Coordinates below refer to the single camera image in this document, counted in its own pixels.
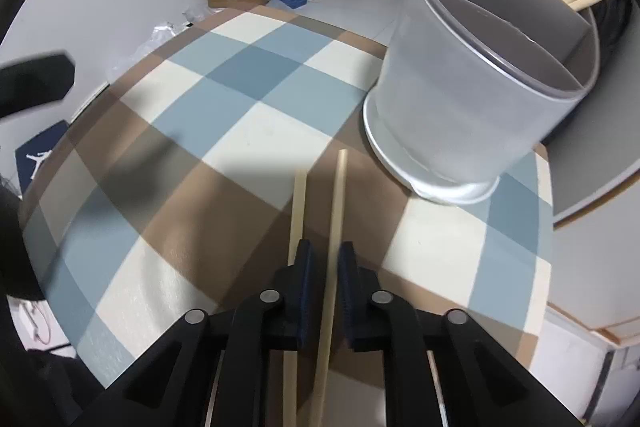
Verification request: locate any navy jordan logo box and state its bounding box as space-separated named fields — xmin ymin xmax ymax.
xmin=15 ymin=120 xmax=70 ymax=194

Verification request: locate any white plastic bag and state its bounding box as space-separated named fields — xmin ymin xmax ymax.
xmin=132 ymin=5 xmax=217 ymax=60

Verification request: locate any checkered tablecloth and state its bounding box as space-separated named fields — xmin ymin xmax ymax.
xmin=21 ymin=8 xmax=552 ymax=385

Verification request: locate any translucent grey utensil holder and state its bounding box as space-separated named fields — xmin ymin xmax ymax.
xmin=363 ymin=0 xmax=600 ymax=205

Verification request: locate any black backpack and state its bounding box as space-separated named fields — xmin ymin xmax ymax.
xmin=519 ymin=0 xmax=634 ymax=143

